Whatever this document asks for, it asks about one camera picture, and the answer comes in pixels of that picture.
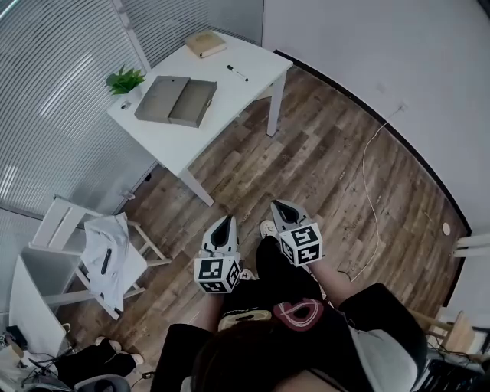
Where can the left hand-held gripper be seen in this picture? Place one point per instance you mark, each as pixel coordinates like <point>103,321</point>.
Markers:
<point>214,270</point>

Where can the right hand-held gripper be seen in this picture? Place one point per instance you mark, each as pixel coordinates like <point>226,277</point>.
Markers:
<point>302,243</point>

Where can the grey box with lid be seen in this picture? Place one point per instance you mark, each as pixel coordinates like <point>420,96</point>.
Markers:
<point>161,97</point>

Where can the black and white marker pen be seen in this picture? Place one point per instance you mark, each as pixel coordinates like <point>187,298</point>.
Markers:
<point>237,72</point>

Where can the small black and white clip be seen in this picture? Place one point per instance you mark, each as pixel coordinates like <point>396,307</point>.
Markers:
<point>125,105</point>

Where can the small green potted plant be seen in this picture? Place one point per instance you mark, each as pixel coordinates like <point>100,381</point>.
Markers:
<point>124,81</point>

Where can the beige book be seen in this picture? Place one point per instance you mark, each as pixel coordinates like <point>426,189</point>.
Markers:
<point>204,43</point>

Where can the person's right forearm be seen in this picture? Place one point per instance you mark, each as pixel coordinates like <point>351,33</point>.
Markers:
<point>331,283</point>

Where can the person's left forearm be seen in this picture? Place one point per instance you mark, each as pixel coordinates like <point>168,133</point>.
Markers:
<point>210,308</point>

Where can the white desk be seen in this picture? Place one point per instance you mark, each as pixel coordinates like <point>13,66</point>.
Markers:
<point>172,145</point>

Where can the person's right white shoe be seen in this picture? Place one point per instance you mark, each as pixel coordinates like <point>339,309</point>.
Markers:
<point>268,228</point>

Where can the person's white shoe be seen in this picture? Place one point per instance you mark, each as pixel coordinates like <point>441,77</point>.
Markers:
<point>247,274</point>
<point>268,228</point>

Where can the person's left white shoe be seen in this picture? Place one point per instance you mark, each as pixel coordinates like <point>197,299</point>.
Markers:
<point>247,274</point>

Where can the person's black trousers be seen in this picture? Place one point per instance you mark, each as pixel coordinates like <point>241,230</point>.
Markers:
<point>275,275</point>

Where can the metal door stop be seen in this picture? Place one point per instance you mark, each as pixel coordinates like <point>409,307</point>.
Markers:
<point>128,195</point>

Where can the white cloth garment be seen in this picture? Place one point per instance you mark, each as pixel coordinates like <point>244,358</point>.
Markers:
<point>107,237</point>

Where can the black slim remote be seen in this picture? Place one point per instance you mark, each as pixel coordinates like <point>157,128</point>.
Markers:
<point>106,262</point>

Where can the person's black printed shirt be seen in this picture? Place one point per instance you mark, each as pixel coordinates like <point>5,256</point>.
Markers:
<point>325,344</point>

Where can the white wooden chair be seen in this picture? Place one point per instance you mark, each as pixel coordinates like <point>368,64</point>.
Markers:
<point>57,229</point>

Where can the white furniture piece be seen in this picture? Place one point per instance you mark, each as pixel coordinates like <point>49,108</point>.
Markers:
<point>472,245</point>

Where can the grey office chair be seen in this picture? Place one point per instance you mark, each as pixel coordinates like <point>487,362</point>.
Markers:
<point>101,384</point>

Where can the white side table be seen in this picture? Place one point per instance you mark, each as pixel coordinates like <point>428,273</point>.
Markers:
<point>34,306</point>

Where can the light wooden chair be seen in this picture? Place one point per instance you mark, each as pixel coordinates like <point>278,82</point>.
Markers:
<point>455,331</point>

